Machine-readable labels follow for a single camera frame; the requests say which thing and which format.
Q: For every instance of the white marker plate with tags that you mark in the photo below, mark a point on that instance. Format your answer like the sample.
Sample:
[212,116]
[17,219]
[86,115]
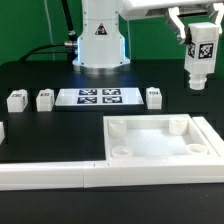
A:
[99,97]

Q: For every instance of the white square table top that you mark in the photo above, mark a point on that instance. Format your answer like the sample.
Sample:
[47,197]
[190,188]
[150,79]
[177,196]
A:
[150,136]

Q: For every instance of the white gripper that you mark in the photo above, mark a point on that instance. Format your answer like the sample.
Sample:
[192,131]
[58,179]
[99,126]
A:
[141,9]

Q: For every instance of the black cable horizontal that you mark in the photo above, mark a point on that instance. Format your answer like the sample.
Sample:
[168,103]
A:
[70,50]

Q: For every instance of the black cable thick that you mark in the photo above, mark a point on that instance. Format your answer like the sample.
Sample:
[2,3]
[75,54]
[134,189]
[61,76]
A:
[68,19]

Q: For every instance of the white U-shaped obstacle fence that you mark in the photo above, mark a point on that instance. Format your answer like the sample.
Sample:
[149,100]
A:
[119,172]

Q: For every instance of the white block at left edge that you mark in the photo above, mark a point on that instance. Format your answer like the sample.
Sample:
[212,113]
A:
[2,133]

